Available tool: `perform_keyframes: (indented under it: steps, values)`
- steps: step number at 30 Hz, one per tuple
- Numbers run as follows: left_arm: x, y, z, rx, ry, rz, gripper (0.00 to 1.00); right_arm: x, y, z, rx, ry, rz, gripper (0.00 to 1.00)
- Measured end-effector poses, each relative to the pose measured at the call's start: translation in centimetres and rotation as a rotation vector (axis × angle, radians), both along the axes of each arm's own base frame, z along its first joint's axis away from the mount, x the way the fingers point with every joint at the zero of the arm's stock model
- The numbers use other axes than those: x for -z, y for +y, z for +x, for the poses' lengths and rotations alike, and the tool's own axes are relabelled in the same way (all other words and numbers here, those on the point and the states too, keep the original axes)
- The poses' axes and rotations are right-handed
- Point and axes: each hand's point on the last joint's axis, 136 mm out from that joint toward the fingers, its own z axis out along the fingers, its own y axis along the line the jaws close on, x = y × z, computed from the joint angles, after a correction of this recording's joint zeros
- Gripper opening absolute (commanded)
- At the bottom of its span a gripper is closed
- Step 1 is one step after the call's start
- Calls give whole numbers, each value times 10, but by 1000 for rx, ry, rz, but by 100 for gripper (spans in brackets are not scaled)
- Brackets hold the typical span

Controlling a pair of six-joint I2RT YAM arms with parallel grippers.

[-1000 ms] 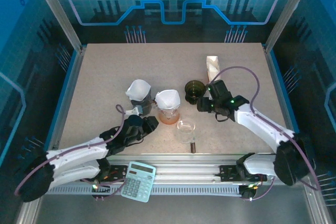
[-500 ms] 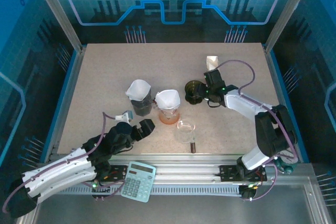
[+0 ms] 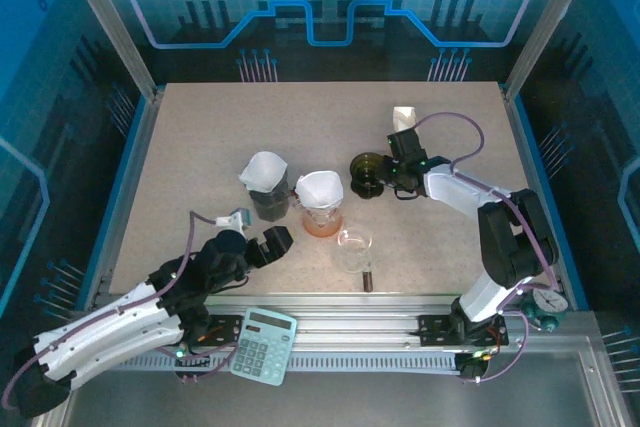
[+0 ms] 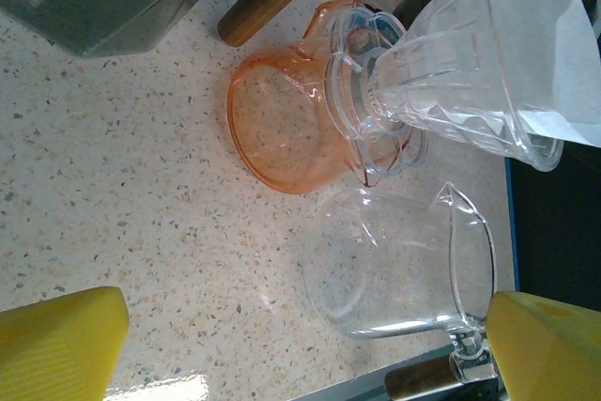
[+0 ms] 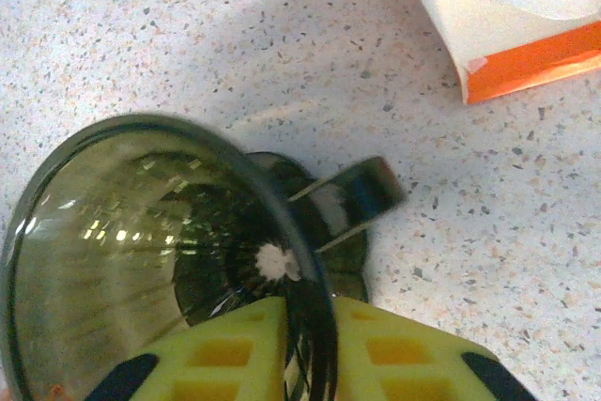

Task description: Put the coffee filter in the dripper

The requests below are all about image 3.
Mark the dark green dripper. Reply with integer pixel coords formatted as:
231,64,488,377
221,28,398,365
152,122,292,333
348,151,390,201

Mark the orange white filter box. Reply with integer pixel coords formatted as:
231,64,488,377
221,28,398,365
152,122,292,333
392,105,417,134

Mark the black controller board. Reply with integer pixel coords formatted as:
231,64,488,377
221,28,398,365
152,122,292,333
172,350,211,383
457,349,494,382

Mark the smoky grey server brown handle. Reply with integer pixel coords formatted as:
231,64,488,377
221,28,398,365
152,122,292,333
249,184,301,222

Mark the orange glass server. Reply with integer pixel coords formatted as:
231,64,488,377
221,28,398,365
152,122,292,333
301,206,346,238

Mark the teal alarm clock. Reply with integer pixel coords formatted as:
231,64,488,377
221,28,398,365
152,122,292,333
522,286,570,333

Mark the aluminium front rail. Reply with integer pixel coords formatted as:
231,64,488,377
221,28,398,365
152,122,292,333
92,291,591,351

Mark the white paper coffee filter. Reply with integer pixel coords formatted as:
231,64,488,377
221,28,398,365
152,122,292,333
238,150,290,194
294,170,345,211

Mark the grey slotted cable duct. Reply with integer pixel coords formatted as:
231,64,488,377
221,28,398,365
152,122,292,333
99,350,471,374

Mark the mint green calculator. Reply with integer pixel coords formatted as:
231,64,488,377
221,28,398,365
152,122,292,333
229,307,298,387

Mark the clear glass server brown handle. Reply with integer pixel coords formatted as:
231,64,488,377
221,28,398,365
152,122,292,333
337,226,376,293

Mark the aluminium side rail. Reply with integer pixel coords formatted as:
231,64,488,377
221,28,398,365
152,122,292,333
82,86,166,311
501,84,576,311

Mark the aluminium corner post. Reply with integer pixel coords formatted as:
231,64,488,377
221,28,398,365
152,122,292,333
54,0,166,101
504,0,599,98

